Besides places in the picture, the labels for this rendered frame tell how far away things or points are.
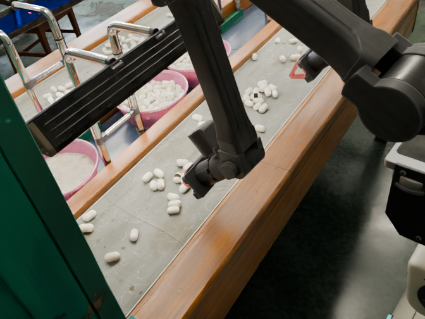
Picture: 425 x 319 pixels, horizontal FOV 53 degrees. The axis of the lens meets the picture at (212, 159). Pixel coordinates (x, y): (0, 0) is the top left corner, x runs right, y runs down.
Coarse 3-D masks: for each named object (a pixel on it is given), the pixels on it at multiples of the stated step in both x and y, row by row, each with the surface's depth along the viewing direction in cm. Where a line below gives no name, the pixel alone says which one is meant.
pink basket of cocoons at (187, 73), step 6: (228, 48) 166; (228, 54) 160; (168, 66) 160; (180, 72) 158; (186, 72) 157; (192, 72) 156; (186, 78) 160; (192, 78) 160; (192, 84) 162; (198, 84) 162
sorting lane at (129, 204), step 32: (384, 0) 186; (288, 32) 174; (256, 64) 159; (288, 64) 156; (288, 96) 140; (192, 128) 134; (160, 160) 124; (192, 160) 123; (128, 192) 116; (160, 192) 115; (192, 192) 113; (224, 192) 112; (96, 224) 109; (128, 224) 108; (160, 224) 106; (192, 224) 105; (96, 256) 101; (128, 256) 100; (160, 256) 99; (128, 288) 94
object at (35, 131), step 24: (168, 24) 104; (144, 48) 98; (168, 48) 103; (120, 72) 94; (144, 72) 97; (72, 96) 86; (96, 96) 89; (120, 96) 93; (48, 120) 82; (72, 120) 85; (96, 120) 89; (48, 144) 81
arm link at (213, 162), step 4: (212, 156) 93; (216, 156) 91; (212, 160) 91; (216, 160) 90; (212, 164) 91; (216, 164) 90; (212, 168) 91; (216, 168) 90; (212, 172) 91; (216, 172) 91; (220, 172) 90; (216, 176) 91; (220, 176) 91
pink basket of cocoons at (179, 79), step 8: (168, 72) 157; (176, 72) 155; (160, 80) 160; (168, 80) 159; (176, 80) 156; (184, 80) 152; (184, 88) 152; (184, 96) 146; (168, 104) 140; (144, 112) 139; (152, 112) 139; (160, 112) 141; (128, 120) 151; (144, 120) 144; (152, 120) 144
